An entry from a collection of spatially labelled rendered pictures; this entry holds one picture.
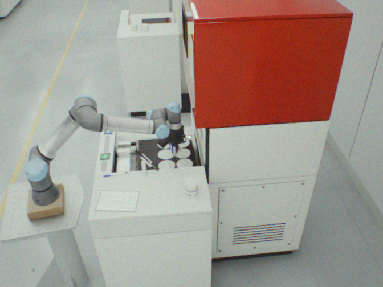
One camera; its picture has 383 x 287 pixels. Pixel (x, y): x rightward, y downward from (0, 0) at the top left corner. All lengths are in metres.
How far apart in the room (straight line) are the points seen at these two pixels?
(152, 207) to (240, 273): 1.13
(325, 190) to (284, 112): 1.63
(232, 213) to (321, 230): 0.98
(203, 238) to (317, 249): 1.26
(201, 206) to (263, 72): 0.74
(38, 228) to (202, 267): 0.94
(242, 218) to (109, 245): 0.92
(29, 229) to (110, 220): 0.48
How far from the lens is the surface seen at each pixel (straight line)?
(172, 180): 2.09
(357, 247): 3.23
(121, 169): 2.33
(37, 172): 2.12
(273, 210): 2.56
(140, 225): 1.98
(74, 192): 2.35
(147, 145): 2.46
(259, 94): 1.97
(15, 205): 2.40
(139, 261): 2.22
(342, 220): 3.37
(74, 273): 2.72
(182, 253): 2.18
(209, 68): 1.85
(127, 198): 2.02
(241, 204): 2.45
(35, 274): 3.07
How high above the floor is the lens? 2.38
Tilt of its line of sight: 37 degrees down
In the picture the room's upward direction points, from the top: 1 degrees counter-clockwise
